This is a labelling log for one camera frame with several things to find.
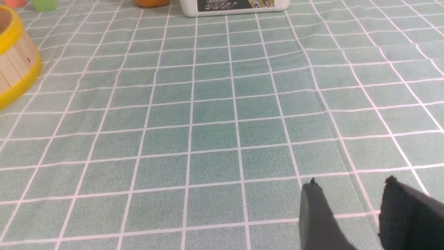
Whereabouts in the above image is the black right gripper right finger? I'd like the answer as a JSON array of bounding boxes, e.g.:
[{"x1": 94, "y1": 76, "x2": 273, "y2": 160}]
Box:
[{"x1": 378, "y1": 176, "x2": 444, "y2": 250}]

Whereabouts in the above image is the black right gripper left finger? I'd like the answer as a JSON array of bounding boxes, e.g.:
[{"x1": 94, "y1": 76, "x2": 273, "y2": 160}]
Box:
[{"x1": 299, "y1": 178, "x2": 356, "y2": 250}]

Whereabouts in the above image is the white box with green lid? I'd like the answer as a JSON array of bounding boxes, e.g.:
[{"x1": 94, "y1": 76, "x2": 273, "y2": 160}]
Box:
[{"x1": 180, "y1": 0, "x2": 290, "y2": 17}]

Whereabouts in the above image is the yellow bamboo steamer base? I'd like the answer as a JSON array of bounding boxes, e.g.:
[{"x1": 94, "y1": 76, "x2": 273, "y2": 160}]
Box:
[{"x1": 0, "y1": 5, "x2": 43, "y2": 109}]

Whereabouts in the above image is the green checkered tablecloth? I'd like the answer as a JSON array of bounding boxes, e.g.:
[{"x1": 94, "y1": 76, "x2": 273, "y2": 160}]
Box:
[{"x1": 0, "y1": 0, "x2": 444, "y2": 250}]

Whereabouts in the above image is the orange toy pear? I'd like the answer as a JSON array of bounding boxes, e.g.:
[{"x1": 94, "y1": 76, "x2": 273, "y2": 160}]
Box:
[{"x1": 134, "y1": 0, "x2": 170, "y2": 8}]

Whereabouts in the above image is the green cube block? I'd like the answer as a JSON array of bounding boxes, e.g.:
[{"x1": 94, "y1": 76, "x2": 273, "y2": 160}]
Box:
[{"x1": 31, "y1": 0, "x2": 58, "y2": 12}]

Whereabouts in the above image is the orange-pink cube block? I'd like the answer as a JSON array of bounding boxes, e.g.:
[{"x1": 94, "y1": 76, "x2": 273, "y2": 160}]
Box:
[{"x1": 1, "y1": 0, "x2": 27, "y2": 9}]

